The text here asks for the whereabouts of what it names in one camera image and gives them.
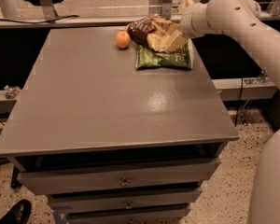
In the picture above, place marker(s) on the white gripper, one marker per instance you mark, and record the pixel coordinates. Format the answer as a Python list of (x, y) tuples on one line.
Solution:
[(188, 24)]

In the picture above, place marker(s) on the brown sea salt chip bag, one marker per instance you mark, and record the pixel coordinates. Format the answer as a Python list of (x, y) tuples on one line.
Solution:
[(139, 30)]

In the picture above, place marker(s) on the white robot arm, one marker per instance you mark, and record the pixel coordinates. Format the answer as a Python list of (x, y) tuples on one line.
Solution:
[(239, 20)]

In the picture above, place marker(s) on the green kettle chip bag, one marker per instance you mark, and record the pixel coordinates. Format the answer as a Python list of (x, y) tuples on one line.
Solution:
[(149, 58)]

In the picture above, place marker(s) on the orange fruit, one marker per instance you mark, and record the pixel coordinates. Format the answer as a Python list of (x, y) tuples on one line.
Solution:
[(123, 40)]

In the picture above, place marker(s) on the grey lower side beam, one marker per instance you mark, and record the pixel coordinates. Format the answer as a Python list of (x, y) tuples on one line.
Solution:
[(234, 89)]

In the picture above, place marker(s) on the grey drawer cabinet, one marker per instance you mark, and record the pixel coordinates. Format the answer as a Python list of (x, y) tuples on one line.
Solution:
[(86, 105)]

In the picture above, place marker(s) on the top grey drawer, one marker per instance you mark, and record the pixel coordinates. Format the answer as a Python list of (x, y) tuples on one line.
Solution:
[(119, 176)]

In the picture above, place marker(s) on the grey drawer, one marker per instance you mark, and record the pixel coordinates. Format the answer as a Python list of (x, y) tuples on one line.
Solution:
[(131, 216), (119, 176), (125, 200)]

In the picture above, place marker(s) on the crumpled clear plastic object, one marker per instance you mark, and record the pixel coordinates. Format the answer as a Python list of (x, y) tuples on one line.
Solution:
[(12, 91)]

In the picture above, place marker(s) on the middle grey drawer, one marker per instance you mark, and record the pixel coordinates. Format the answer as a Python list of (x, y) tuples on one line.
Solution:
[(125, 200)]

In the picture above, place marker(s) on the bottom grey drawer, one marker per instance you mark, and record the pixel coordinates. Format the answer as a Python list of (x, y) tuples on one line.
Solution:
[(131, 216)]

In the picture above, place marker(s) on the black leather shoe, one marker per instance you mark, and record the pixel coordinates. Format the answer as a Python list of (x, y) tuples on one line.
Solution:
[(18, 214)]

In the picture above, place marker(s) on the grey metal rail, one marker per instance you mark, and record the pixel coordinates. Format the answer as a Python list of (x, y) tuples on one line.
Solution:
[(71, 21)]

